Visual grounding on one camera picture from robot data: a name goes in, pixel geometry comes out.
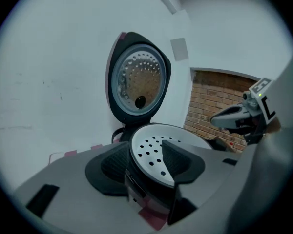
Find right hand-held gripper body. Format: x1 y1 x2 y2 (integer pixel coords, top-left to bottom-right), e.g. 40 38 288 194
243 77 277 145

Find white perforated steamer tray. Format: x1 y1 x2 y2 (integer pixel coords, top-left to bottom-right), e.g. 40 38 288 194
128 123 213 189

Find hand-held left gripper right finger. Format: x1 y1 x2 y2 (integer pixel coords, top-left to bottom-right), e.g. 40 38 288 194
161 55 293 234

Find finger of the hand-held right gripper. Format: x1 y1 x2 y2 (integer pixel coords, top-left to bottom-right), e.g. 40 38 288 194
209 104 250 128
226 117 258 136

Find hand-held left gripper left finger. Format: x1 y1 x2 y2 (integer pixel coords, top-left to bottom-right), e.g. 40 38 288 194
12 141 160 234

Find purple black rice cooker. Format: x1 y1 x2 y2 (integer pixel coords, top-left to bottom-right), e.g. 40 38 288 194
106 31 218 219

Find grey wall plate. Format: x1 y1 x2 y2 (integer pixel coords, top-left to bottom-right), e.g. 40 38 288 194
170 37 189 62

